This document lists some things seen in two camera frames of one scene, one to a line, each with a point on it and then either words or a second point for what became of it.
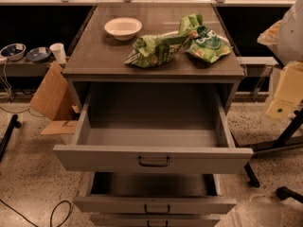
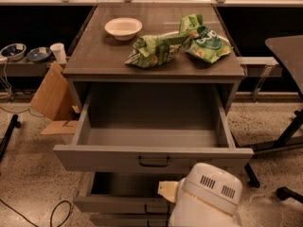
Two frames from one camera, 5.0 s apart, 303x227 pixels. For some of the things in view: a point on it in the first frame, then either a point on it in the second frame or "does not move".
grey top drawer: (152, 127) does not move
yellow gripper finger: (289, 92) to (169, 189)
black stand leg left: (13, 123) does not move
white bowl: (123, 28) does not move
